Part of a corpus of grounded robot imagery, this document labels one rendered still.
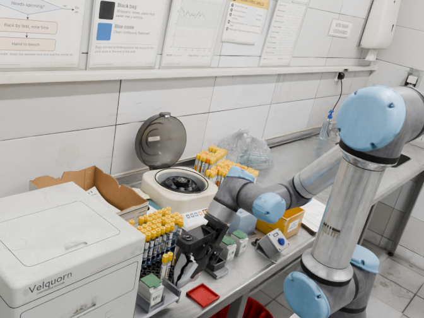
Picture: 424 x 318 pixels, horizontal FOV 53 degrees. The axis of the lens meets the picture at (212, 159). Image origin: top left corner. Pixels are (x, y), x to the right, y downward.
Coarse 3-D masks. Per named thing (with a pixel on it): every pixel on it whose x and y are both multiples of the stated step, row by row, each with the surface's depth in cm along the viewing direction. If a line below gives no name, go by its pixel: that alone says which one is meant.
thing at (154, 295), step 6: (138, 288) 105; (144, 288) 103; (150, 288) 102; (156, 288) 103; (162, 288) 104; (144, 294) 103; (150, 294) 102; (156, 294) 103; (150, 300) 102; (156, 300) 104
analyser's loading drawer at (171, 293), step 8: (168, 288) 112; (176, 288) 110; (136, 296) 105; (168, 296) 110; (176, 296) 110; (136, 304) 105; (144, 304) 103; (160, 304) 105; (168, 304) 107; (136, 312) 102; (144, 312) 103; (152, 312) 103
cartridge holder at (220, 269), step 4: (216, 256) 131; (220, 260) 131; (224, 260) 130; (208, 264) 128; (212, 264) 127; (216, 264) 127; (220, 264) 128; (224, 264) 130; (204, 268) 129; (208, 268) 128; (212, 268) 127; (216, 268) 127; (220, 268) 129; (224, 268) 130; (208, 272) 128; (212, 272) 127; (216, 272) 127; (220, 272) 127; (224, 272) 128; (216, 276) 126; (220, 276) 127
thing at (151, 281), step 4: (148, 276) 105; (152, 276) 105; (140, 280) 104; (144, 280) 103; (148, 280) 104; (152, 280) 104; (156, 280) 104; (160, 280) 105; (148, 284) 102; (152, 284) 103; (156, 284) 103
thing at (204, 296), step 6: (192, 288) 119; (198, 288) 121; (204, 288) 121; (210, 288) 121; (186, 294) 117; (192, 294) 118; (198, 294) 118; (204, 294) 119; (210, 294) 119; (216, 294) 119; (198, 300) 115; (204, 300) 116; (210, 300) 117; (204, 306) 114
